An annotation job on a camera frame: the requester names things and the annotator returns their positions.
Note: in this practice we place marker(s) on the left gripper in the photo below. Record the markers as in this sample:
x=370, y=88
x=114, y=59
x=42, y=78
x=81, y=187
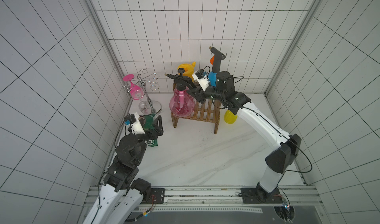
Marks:
x=158, y=128

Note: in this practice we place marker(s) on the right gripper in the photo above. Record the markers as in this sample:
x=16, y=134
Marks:
x=195, y=92

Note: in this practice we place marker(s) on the yellow plastic watering can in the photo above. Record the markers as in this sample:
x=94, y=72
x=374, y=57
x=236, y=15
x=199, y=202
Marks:
x=189, y=69

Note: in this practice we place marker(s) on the pink pump spray bottle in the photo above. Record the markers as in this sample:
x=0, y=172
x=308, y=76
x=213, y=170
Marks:
x=181, y=104

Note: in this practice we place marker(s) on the blue pump spray bottle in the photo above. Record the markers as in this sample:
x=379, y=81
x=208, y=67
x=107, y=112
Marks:
x=216, y=63

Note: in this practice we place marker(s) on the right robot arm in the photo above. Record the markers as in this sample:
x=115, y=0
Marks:
x=285, y=147

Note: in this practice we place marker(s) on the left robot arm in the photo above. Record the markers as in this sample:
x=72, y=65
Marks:
x=124, y=170

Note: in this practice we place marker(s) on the brown wooden slatted shelf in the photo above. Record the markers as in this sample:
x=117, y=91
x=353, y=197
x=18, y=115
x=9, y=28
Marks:
x=203, y=112

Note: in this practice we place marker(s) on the green chips bag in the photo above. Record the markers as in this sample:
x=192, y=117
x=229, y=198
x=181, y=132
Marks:
x=148, y=127

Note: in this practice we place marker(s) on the clear wine glass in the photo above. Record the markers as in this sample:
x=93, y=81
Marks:
x=144, y=107

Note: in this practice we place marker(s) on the pink wine glass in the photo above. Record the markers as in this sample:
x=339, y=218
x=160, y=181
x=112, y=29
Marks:
x=134, y=90

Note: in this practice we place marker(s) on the chrome wine glass rack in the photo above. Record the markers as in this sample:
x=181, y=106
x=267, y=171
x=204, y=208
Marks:
x=149, y=83

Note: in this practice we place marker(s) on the yellow trigger spray bottle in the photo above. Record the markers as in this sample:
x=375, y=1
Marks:
x=229, y=117

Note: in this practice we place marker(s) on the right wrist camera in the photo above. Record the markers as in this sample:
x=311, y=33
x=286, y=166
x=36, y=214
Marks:
x=201, y=77

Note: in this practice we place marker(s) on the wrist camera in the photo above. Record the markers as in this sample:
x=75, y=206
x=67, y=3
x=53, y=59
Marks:
x=201, y=77
x=132, y=119

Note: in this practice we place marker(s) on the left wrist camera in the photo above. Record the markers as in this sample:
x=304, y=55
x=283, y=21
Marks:
x=132, y=119

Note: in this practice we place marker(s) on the aluminium mounting rail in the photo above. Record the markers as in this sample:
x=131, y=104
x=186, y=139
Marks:
x=203, y=204

